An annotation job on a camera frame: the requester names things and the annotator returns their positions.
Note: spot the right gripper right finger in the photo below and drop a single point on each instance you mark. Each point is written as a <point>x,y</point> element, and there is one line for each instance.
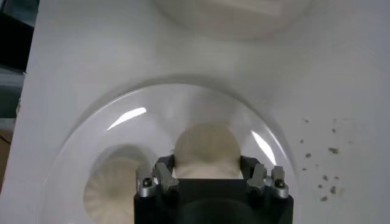
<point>259,176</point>

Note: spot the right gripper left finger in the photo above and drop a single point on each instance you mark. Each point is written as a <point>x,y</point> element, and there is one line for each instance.
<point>163,176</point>

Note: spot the white steamed baozi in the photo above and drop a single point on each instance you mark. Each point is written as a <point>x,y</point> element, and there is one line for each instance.
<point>207,146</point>
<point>109,191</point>

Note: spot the scattered dark crumbs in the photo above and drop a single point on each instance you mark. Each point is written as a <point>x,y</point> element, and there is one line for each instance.
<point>333,150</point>

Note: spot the white round plate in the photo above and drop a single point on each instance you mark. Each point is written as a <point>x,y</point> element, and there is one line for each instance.
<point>91,137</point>

